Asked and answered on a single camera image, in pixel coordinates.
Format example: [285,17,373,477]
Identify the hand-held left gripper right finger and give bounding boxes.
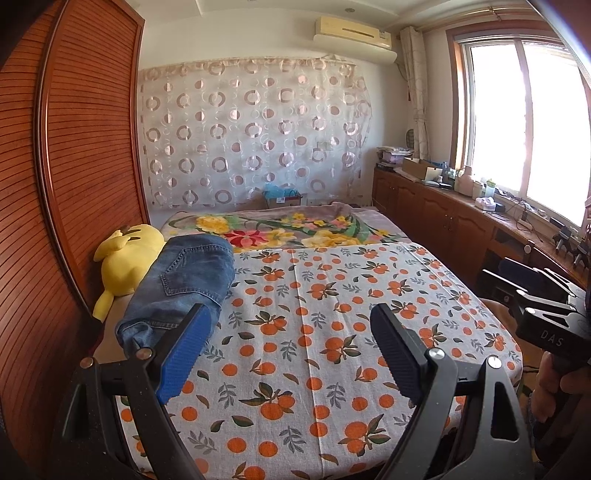
[370,302,536,480]

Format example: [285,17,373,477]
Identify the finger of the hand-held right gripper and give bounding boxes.
[498,257,586,300]
[480,270,556,320]

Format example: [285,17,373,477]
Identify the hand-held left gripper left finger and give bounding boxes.
[48,302,213,480]

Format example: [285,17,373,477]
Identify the blue denim pants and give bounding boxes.
[115,234,235,356]

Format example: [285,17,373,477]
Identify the person's right hand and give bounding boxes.
[531,353,591,444]

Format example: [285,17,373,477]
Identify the orange fruit print bed sheet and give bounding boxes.
[106,242,522,480]

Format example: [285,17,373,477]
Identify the long low wooden cabinet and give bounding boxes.
[372,166,591,296]

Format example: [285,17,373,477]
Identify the pale plastic jug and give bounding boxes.
[455,166,476,197]

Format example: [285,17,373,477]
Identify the yellow plush toy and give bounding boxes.
[92,224,165,321]

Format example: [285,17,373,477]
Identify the open flat cardboard box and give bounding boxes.
[402,158,439,181]

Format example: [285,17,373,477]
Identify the pink floral blanket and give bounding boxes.
[159,203,409,252]

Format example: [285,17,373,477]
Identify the stack of papers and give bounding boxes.
[376,147,414,167]

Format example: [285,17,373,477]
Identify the blue bag in box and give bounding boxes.
[263,184,303,210]

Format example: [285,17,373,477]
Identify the pale patterned window curtain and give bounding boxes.
[399,27,432,160]

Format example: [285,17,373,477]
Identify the sheer circle-patterned curtain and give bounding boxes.
[139,55,372,210]

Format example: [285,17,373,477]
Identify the window with wooden frame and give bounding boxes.
[445,25,591,241]

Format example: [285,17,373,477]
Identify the white wall air conditioner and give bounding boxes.
[313,16,398,64]

